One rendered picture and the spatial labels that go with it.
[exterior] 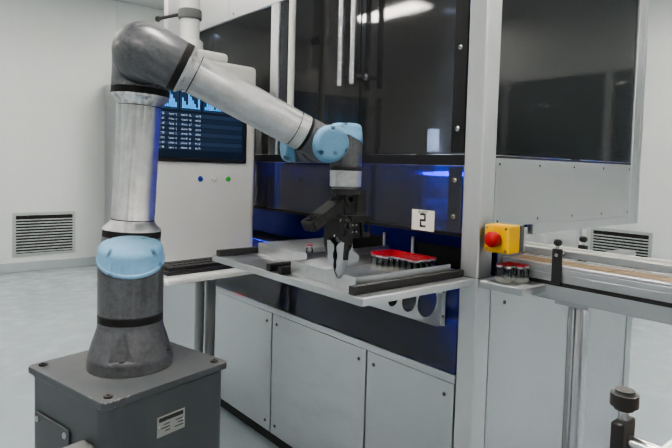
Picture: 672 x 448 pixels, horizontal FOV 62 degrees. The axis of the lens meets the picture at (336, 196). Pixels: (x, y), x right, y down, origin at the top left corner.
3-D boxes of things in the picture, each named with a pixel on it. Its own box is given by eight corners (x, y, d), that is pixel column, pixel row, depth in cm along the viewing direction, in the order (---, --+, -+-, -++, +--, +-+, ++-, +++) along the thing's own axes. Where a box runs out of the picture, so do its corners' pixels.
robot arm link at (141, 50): (129, -6, 96) (362, 127, 113) (128, 10, 106) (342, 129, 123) (98, 53, 95) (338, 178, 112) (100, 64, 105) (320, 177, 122)
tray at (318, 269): (382, 262, 170) (383, 251, 170) (450, 277, 150) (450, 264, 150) (290, 273, 149) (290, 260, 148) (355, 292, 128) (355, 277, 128)
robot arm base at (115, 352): (115, 385, 94) (116, 327, 93) (70, 364, 103) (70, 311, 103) (188, 362, 106) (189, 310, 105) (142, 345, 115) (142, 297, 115)
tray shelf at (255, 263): (329, 249, 207) (329, 244, 207) (489, 282, 154) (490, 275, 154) (211, 260, 176) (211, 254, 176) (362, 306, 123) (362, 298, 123)
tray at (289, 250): (337, 245, 203) (338, 236, 203) (389, 255, 184) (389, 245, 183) (258, 253, 181) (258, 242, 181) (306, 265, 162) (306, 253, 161)
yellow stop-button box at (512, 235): (499, 249, 150) (500, 222, 149) (523, 252, 144) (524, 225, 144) (482, 251, 145) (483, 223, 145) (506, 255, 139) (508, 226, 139)
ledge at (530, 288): (508, 281, 156) (509, 274, 156) (552, 289, 146) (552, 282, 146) (478, 287, 147) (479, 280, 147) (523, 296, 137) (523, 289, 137)
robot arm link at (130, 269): (94, 322, 96) (94, 244, 96) (97, 303, 109) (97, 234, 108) (166, 317, 101) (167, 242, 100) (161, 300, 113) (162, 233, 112)
